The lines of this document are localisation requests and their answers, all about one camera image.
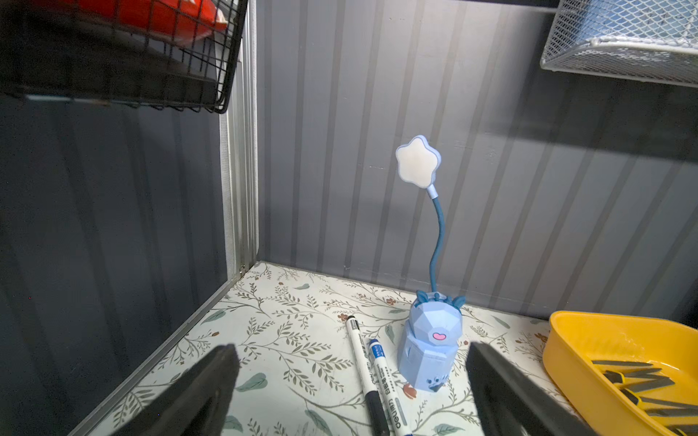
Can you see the yellow plastic storage tray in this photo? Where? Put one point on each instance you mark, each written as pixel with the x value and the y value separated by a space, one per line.
pixel 625 375

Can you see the black wire wall basket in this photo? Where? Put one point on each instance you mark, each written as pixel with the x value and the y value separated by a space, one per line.
pixel 52 57

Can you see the black marker pen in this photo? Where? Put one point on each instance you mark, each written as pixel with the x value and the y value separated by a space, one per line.
pixel 374 405

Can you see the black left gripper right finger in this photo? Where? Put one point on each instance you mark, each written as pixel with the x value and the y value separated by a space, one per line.
pixel 509 403

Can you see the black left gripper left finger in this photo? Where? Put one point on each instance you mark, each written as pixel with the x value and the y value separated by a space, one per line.
pixel 196 404

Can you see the red folder in basket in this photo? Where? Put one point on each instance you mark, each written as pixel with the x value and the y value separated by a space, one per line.
pixel 179 22

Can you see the white mesh wall basket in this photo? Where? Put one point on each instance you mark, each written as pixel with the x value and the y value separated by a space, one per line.
pixel 642 40

